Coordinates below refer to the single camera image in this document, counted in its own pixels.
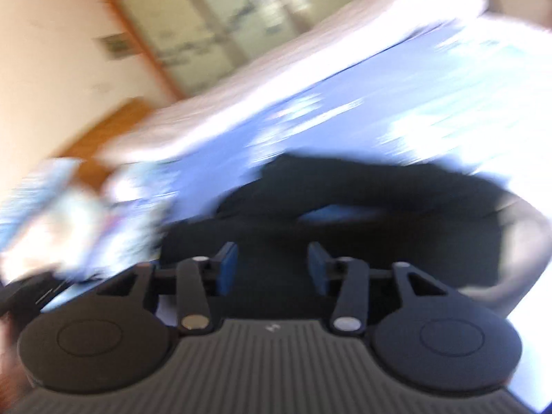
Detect black pants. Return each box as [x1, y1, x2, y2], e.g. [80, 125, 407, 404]
[159, 152, 533, 320]

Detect floral pillow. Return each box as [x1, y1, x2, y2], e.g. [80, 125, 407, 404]
[1, 157, 107, 284]

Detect wooden headboard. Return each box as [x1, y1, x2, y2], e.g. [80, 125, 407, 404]
[56, 97, 154, 193]

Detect lilac quilted duvet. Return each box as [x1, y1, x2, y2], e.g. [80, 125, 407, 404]
[97, 0, 489, 166]

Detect blue patterned bed sheet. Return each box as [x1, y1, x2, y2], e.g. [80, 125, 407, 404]
[1, 17, 551, 413]

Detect wooden glass-door wardrobe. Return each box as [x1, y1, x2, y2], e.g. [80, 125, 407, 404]
[107, 0, 353, 99]

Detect wall control panel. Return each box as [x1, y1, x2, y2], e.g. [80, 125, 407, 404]
[96, 33, 138, 60]

